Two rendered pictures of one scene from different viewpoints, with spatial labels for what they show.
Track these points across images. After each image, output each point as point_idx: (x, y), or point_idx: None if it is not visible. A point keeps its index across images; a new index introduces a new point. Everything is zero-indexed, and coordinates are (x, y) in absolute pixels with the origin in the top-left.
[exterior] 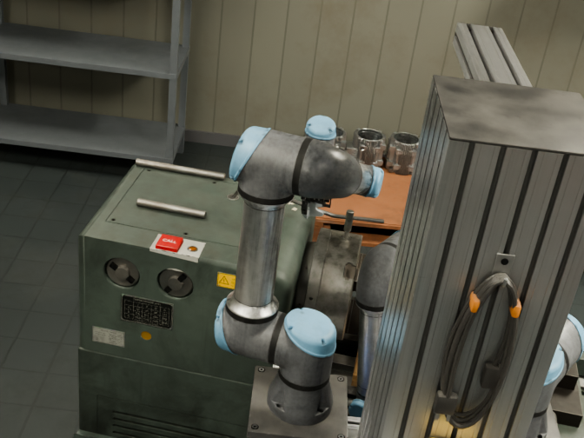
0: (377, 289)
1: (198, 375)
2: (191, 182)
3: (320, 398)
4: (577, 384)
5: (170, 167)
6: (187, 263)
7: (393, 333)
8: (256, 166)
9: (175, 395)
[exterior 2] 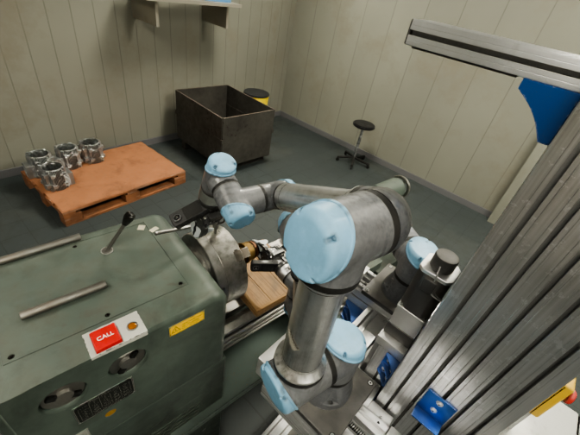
0: None
1: (166, 396)
2: (53, 259)
3: None
4: None
5: (16, 255)
6: (137, 342)
7: (532, 330)
8: (359, 256)
9: (150, 419)
